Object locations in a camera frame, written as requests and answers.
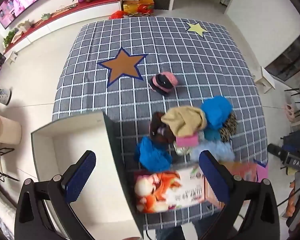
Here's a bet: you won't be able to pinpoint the red patterned box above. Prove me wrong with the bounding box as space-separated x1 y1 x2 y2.
225 161 268 183

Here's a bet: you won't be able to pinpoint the brown purple knitted shoe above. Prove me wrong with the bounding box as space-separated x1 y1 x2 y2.
149 112 178 144

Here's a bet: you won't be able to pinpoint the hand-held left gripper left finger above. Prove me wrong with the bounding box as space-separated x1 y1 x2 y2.
14 150 97 240

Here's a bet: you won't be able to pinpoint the beige cloth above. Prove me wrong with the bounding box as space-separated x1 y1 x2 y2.
161 107 207 137

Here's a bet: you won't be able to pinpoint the dark cabinet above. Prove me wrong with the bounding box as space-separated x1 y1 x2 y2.
265 25 300 80

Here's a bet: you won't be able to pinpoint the beige cylinder stool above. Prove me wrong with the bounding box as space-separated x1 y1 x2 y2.
0 115 23 145

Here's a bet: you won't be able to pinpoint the grey checkered star blanket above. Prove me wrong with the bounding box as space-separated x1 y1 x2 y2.
52 17 268 230

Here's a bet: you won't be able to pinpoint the yellow gift box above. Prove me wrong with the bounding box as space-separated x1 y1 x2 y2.
122 0 155 15

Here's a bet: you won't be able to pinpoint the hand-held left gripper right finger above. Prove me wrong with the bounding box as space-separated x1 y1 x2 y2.
199 150 280 240

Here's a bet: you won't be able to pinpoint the light blue fluffy scrunchie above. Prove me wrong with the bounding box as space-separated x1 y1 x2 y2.
191 140 235 164

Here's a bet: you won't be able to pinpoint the red white TV cabinet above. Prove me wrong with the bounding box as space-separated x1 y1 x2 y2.
2 0 123 53

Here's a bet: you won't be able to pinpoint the pink black knitted hat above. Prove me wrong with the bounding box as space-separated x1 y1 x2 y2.
149 72 178 95

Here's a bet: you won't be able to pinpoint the red plastic bag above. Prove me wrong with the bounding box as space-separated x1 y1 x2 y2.
109 10 128 20

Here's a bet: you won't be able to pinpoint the pink sponge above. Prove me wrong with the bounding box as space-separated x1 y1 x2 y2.
176 133 199 147

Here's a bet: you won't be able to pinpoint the cream polka-dot scrunchie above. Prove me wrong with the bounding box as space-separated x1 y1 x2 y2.
174 144 193 155

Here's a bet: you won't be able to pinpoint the pink slippers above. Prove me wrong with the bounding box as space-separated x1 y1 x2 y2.
282 104 295 122

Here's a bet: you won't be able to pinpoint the blue cloth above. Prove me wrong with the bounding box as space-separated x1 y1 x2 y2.
200 96 233 140
134 137 173 170

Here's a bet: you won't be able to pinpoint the white ceramic vase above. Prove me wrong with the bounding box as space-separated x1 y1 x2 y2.
0 85 13 105

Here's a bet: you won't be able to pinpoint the floral printed carton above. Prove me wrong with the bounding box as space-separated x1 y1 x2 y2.
134 165 225 214

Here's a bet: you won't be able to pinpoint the white wooden stool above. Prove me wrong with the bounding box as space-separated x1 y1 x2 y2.
254 66 275 94

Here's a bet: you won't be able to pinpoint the small white stool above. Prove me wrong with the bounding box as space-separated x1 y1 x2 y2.
6 51 19 64

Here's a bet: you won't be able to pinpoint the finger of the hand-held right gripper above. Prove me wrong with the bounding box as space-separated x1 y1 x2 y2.
267 144 300 173

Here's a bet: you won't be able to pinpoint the white storage box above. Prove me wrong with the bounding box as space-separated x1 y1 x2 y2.
31 110 145 240

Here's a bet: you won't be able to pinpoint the leopard print scrunchie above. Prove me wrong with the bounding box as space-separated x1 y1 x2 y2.
220 114 238 142

